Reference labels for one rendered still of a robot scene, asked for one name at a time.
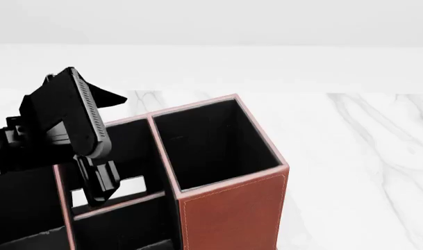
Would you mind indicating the brown leather desk caddy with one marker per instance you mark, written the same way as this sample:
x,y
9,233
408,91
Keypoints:
x,y
232,208

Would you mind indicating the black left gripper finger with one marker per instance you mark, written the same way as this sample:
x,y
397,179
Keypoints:
x,y
98,179
107,97

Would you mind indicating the white book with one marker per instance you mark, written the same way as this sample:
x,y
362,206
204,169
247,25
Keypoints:
x,y
131,185

